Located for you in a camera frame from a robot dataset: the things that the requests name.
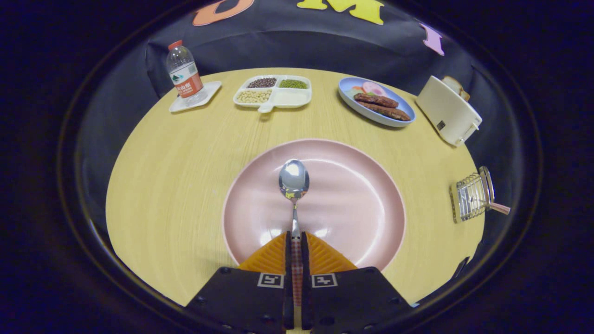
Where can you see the pile of dark beans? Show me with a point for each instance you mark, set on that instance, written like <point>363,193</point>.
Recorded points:
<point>262,82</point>

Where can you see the pink ham slice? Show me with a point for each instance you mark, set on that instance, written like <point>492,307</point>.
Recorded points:
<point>373,88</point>

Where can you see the blue plate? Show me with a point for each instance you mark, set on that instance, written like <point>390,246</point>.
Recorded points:
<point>352,109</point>

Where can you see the white divided tray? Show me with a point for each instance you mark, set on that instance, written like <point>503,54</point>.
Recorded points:
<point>292,97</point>

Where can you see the white toaster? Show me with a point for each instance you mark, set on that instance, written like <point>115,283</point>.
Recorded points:
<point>448,111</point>

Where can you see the brown meat strip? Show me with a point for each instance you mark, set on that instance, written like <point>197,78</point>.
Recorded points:
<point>387,112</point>
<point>376,99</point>

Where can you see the green lettuce leaf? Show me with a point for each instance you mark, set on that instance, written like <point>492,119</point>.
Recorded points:
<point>350,93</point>

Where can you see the pink plate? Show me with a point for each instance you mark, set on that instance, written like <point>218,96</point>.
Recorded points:
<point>352,199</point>

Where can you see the pile of pale soybeans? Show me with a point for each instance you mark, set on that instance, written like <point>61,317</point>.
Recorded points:
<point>254,96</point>

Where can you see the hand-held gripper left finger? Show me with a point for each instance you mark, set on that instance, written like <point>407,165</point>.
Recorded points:
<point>288,278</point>

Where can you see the toast bread slice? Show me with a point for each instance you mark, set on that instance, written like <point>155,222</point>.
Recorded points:
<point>457,87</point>

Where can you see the clear water bottle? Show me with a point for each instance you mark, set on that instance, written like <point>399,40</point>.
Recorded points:
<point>185,74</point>

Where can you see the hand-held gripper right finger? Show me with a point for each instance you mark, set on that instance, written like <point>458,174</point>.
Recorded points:
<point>305,278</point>

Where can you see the pile of green beans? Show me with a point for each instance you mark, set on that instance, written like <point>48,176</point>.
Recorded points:
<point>293,84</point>

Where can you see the white square coaster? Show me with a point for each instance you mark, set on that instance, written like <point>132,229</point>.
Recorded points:
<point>211,90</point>

